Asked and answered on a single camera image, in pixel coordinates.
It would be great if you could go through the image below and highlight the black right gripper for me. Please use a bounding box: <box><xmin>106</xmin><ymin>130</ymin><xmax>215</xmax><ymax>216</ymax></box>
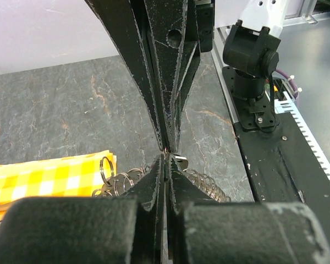
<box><xmin>86</xmin><ymin>0</ymin><xmax>215</xmax><ymax>153</ymax></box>

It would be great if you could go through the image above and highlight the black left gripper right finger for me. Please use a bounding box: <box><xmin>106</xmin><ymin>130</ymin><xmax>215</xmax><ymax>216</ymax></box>
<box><xmin>164</xmin><ymin>154</ymin><xmax>330</xmax><ymax>263</ymax></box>

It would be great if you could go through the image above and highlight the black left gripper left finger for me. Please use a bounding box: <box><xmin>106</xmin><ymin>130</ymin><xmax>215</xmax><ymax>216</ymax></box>
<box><xmin>0</xmin><ymin>155</ymin><xmax>165</xmax><ymax>263</ymax></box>

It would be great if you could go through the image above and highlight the keyring chain with keys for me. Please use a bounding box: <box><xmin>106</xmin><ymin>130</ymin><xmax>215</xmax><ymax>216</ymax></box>
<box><xmin>92</xmin><ymin>154</ymin><xmax>232</xmax><ymax>204</ymax></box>

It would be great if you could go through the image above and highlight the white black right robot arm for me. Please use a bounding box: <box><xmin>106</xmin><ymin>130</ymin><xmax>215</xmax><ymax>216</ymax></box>
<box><xmin>87</xmin><ymin>1</ymin><xmax>288</xmax><ymax>153</ymax></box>

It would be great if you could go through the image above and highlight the orange white checkered cloth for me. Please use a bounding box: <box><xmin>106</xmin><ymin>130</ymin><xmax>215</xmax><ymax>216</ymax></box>
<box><xmin>0</xmin><ymin>150</ymin><xmax>118</xmax><ymax>225</ymax></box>

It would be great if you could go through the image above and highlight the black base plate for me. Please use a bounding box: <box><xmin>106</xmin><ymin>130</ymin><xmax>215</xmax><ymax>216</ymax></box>
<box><xmin>221</xmin><ymin>65</ymin><xmax>330</xmax><ymax>248</ymax></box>

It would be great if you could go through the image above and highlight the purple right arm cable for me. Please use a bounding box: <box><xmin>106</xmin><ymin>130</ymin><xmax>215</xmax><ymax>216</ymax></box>
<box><xmin>272</xmin><ymin>70</ymin><xmax>305</xmax><ymax>107</ymax></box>

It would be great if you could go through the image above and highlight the grey slotted cable duct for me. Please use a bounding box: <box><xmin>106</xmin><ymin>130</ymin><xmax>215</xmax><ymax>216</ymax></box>
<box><xmin>272</xmin><ymin>90</ymin><xmax>330</xmax><ymax>201</ymax></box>

